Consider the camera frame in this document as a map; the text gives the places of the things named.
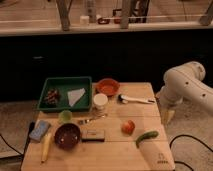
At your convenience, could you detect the black cable left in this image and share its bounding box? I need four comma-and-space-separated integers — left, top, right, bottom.
0, 133, 25, 158

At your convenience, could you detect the yellow banana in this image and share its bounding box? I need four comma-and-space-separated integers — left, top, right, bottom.
41, 133, 52, 163

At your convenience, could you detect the white cloth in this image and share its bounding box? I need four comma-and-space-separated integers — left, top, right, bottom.
67, 88, 85, 107

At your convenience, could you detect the blue sponge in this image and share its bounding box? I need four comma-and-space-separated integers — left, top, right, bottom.
29, 120, 51, 142

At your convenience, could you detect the metal spoon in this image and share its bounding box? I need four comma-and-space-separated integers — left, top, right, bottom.
77, 114, 108, 125

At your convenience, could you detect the black cable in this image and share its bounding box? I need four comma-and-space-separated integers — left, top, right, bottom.
0, 133, 25, 158
169, 133, 213, 171

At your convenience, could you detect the white jar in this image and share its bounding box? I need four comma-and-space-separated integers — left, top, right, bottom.
93, 93, 108, 112

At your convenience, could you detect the green cucumber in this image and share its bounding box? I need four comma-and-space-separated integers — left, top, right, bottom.
135, 131, 159, 148

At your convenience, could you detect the orange bowl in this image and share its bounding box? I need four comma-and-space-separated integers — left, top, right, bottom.
95, 78, 120, 96

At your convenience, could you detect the dark purple bowl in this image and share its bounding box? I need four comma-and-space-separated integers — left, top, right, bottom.
54, 123, 81, 150

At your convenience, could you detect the green tray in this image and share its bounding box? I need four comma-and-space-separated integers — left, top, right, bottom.
37, 76, 92, 113

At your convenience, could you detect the brown pine cone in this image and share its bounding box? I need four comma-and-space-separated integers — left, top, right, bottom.
44, 89, 60, 106

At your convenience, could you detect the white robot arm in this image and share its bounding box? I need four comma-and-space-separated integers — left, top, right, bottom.
158, 61, 213, 125

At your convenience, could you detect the green cup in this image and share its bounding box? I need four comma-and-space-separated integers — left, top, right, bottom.
58, 110, 72, 123

